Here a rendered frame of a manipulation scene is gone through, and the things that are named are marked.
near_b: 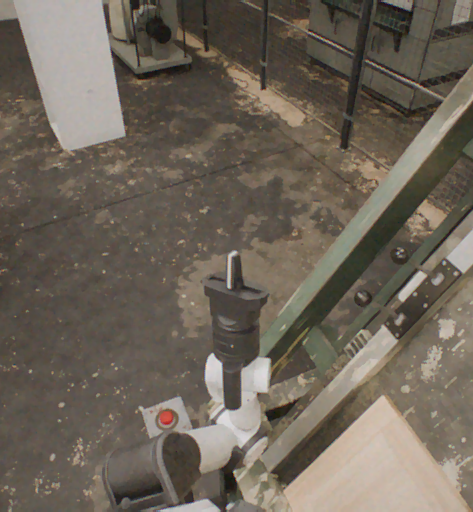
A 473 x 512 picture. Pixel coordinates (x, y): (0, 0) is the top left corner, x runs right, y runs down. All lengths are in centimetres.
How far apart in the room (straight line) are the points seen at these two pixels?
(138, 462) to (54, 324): 211
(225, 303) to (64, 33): 355
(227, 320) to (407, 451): 51
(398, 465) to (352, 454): 12
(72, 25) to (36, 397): 281
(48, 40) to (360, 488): 374
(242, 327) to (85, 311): 221
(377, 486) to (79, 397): 178
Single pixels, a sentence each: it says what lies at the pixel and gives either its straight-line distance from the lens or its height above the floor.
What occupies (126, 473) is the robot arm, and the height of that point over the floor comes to 133.
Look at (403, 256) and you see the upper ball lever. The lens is 96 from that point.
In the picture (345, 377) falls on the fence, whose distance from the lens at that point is 115.
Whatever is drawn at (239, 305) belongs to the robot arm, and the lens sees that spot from 77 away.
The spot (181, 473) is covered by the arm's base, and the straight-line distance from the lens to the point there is 89.
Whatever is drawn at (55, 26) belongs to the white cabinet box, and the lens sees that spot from 413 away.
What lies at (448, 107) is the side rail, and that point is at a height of 172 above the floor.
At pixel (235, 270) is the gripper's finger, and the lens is 77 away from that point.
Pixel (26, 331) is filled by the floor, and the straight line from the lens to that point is 297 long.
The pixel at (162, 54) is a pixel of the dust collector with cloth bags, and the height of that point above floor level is 23.
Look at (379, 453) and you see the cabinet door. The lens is 115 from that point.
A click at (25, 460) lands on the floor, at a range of 254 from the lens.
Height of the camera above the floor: 217
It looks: 43 degrees down
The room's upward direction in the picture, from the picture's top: straight up
